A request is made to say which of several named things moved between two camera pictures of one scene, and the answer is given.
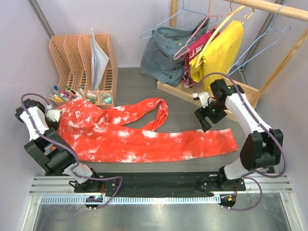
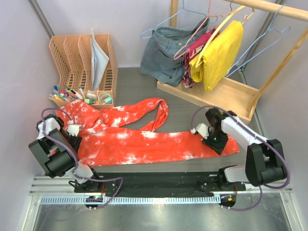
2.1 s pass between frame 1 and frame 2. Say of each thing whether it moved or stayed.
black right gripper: moved
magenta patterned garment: stayed
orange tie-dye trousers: stayed
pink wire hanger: stayed
